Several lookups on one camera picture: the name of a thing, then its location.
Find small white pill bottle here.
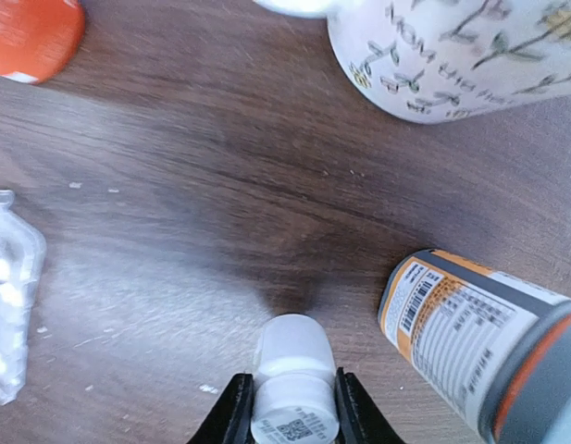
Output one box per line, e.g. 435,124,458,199
250,314,340,443

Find amber bottle grey cap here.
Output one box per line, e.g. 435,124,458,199
379,249,571,443

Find clear pill organizer box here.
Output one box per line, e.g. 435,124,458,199
0,190,46,405

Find yellow inside patterned mug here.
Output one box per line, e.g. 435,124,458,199
265,0,571,124

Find orange pill bottle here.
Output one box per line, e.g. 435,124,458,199
0,0,86,84

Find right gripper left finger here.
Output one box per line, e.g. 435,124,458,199
188,373,254,444

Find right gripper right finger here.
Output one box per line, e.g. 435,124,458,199
335,367,405,444

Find white pills in organizer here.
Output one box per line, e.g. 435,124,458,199
0,259,25,386

